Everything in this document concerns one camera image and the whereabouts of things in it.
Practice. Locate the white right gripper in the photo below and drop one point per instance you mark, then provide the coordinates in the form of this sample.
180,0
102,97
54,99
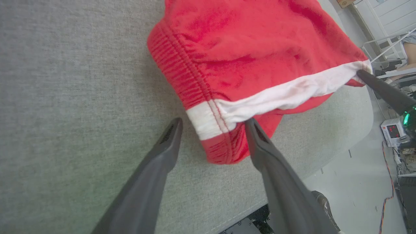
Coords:
411,120

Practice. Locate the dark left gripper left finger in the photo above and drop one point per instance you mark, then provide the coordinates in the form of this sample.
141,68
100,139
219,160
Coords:
146,188

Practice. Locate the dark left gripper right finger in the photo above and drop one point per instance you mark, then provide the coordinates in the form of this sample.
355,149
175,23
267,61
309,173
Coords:
286,195

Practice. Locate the red shorts with white stripe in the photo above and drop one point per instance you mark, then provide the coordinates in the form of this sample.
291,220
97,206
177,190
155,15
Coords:
243,48

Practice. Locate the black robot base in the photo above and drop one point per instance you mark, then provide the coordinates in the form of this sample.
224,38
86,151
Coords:
250,224

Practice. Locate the white device red display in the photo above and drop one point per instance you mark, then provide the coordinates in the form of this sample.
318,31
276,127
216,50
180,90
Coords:
392,131

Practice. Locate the person arm grey sleeve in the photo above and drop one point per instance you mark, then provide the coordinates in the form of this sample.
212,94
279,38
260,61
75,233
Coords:
411,52

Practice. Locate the white metal rack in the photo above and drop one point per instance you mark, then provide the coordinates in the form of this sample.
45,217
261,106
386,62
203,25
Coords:
373,19

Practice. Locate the brown cardboard box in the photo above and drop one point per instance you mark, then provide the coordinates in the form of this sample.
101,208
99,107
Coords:
345,3

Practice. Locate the grey fabric sofa cushion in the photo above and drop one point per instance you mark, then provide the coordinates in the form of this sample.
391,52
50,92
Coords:
65,97

